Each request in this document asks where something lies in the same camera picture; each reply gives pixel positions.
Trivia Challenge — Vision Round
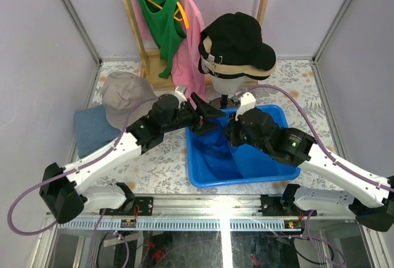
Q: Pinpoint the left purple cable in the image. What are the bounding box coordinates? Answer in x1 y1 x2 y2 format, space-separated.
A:
6 97 159 237

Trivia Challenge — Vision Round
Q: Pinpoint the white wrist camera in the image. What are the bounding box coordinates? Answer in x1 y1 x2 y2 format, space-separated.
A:
235 92 256 121
173 85 187 104

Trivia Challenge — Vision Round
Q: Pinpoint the pink t-shirt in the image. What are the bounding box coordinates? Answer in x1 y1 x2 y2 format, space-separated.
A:
132 0 206 98

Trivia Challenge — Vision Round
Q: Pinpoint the blue cap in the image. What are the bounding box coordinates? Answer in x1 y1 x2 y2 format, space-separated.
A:
193 120 243 181

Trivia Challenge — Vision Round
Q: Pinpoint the beige mannequin head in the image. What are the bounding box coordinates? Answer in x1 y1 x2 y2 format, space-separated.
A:
209 75 255 109

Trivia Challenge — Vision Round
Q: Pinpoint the green tank top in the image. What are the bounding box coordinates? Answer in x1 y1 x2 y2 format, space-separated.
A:
138 0 187 78

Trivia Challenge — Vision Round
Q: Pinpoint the wooden clothes rack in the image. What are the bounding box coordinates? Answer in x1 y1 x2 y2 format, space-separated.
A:
123 0 268 90

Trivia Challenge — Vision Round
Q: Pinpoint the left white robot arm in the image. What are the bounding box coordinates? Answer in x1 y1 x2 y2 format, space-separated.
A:
39 93 225 224

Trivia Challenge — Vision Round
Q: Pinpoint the grey bucket hat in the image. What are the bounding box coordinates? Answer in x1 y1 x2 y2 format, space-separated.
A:
101 71 157 129

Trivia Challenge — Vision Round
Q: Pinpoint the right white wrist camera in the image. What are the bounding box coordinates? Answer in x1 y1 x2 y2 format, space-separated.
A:
235 92 256 121

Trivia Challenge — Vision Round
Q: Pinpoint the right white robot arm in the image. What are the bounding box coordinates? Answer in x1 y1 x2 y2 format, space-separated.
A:
224 108 393 232

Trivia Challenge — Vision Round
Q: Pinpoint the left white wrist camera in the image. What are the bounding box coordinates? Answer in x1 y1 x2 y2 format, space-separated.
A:
173 85 187 104

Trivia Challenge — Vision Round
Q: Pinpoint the folded blue cloth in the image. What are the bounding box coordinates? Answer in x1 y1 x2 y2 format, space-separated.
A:
74 105 121 158

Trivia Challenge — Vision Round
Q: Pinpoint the blue plastic bin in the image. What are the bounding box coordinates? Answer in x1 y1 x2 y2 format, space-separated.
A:
186 108 300 187

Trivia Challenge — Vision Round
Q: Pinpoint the black baseball cap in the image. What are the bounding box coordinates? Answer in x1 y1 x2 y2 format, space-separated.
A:
198 12 276 71
198 47 276 80

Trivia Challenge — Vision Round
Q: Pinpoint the khaki hat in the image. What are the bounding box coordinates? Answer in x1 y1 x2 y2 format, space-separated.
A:
198 32 276 80

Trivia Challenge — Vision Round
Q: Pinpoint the aluminium rail base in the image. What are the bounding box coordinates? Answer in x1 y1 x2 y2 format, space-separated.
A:
58 189 356 233

